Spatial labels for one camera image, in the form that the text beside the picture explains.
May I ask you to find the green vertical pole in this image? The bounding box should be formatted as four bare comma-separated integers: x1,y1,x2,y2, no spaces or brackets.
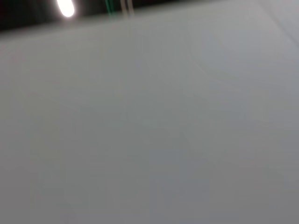
104,0,118,22

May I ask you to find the bright oval lamp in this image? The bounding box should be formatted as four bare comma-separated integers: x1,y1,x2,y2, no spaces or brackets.
56,0,76,18

